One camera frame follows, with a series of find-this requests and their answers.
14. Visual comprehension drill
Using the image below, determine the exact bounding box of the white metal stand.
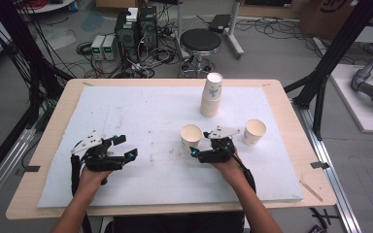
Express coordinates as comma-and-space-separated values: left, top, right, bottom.
225, 0, 246, 60

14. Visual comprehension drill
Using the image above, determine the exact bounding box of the white foam mat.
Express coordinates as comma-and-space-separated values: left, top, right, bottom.
37, 84, 305, 209

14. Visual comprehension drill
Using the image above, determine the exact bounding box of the stack of paper cups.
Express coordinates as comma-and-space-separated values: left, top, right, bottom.
199, 72, 224, 118

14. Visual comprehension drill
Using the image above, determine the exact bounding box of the person's left hand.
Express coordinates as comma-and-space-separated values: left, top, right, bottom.
78, 166, 114, 196

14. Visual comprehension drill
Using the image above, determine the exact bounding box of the flat black device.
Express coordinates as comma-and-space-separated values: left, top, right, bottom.
208, 14, 233, 34

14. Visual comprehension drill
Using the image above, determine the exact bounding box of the brown cardboard box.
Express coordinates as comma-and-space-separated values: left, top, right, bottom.
298, 0, 358, 41

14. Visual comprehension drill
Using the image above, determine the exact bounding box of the black round stool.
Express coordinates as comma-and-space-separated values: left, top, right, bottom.
178, 27, 223, 79

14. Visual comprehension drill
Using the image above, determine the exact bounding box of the tangle of floor cables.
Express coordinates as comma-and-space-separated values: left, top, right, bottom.
75, 9, 188, 80

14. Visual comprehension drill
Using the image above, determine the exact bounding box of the person's right hand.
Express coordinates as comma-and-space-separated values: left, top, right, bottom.
210, 148, 245, 184

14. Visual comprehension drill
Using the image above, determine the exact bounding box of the black computer tower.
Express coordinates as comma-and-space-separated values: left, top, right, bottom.
114, 11, 141, 63
138, 5, 159, 50

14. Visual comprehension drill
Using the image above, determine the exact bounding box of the light wooden table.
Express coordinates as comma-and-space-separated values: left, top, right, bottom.
5, 78, 338, 221

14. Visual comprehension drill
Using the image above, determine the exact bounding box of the grey power supply unit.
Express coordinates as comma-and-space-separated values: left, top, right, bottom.
90, 35, 107, 62
102, 34, 118, 62

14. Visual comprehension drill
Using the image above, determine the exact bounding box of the person's dark clothing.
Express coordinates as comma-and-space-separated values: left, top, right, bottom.
104, 211, 246, 233

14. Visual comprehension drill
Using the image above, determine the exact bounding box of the small white box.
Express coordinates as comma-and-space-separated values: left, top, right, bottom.
125, 7, 140, 23

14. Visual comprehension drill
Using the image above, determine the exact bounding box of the white paper cup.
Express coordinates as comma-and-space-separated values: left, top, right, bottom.
242, 117, 267, 147
180, 123, 204, 151

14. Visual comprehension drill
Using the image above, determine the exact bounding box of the black floor bracket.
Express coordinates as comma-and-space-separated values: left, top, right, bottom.
308, 207, 340, 233

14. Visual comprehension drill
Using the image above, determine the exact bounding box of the white round table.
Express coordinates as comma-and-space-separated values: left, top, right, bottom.
17, 0, 76, 15

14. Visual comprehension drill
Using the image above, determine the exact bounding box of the black tape piece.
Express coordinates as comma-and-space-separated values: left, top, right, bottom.
310, 160, 331, 170
15, 165, 41, 176

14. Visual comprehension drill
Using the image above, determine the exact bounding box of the black metal frame post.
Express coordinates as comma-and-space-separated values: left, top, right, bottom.
284, 0, 373, 141
0, 0, 74, 192

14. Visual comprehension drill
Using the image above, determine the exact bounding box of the aluminium floor rail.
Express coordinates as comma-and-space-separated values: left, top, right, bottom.
291, 99, 364, 233
0, 126, 37, 216

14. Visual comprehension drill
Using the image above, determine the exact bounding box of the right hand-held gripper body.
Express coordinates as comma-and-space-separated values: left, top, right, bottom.
198, 125, 242, 164

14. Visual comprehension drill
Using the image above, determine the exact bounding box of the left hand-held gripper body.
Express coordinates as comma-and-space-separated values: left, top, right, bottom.
70, 129, 126, 173

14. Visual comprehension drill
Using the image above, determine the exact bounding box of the thin wooden stick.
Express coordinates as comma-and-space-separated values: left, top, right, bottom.
298, 180, 324, 203

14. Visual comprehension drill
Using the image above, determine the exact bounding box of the white floor board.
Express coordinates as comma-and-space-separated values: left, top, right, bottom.
329, 63, 373, 135

